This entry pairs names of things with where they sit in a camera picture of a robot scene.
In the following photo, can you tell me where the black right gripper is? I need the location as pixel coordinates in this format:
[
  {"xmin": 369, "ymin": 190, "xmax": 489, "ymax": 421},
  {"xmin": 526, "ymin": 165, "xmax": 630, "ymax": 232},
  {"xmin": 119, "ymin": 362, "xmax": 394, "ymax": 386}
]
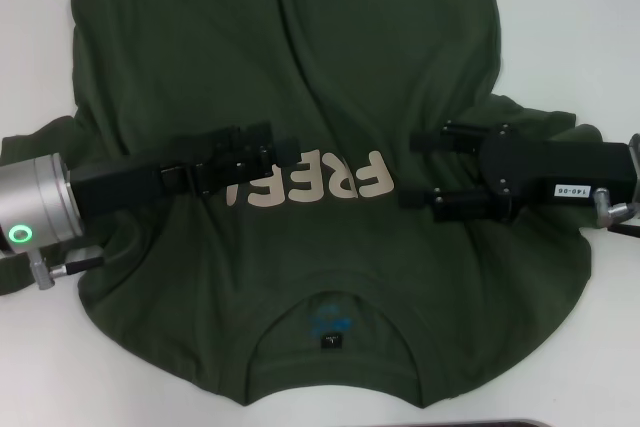
[{"xmin": 398, "ymin": 120, "xmax": 636, "ymax": 223}]

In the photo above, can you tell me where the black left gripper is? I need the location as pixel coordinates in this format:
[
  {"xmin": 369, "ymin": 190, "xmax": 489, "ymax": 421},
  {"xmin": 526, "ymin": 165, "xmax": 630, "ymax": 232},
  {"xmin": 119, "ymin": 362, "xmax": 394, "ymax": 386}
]
[{"xmin": 69, "ymin": 120, "xmax": 300, "ymax": 222}]

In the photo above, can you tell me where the dark green FREE T-shirt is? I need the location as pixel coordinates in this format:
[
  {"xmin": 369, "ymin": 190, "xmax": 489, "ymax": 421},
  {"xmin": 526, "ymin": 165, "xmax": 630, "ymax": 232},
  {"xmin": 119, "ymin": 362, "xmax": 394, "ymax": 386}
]
[{"xmin": 0, "ymin": 0, "xmax": 604, "ymax": 411}]

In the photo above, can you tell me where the right arm connector cable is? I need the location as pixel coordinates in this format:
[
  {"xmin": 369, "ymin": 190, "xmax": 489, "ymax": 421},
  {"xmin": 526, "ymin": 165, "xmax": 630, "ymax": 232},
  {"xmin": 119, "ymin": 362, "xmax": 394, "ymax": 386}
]
[{"xmin": 593, "ymin": 188, "xmax": 640, "ymax": 239}]

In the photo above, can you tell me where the arm connector cable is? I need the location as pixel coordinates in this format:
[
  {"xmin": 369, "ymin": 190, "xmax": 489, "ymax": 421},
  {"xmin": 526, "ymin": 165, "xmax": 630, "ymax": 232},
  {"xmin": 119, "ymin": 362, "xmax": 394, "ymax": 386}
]
[
  {"xmin": 0, "ymin": 249, "xmax": 107, "ymax": 293},
  {"xmin": 593, "ymin": 188, "xmax": 640, "ymax": 239}
]

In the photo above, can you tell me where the left arm connector cable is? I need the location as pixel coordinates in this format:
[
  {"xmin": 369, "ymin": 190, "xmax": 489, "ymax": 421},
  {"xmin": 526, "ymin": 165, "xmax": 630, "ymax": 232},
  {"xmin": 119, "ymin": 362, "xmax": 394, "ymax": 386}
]
[{"xmin": 0, "ymin": 249, "xmax": 107, "ymax": 293}]

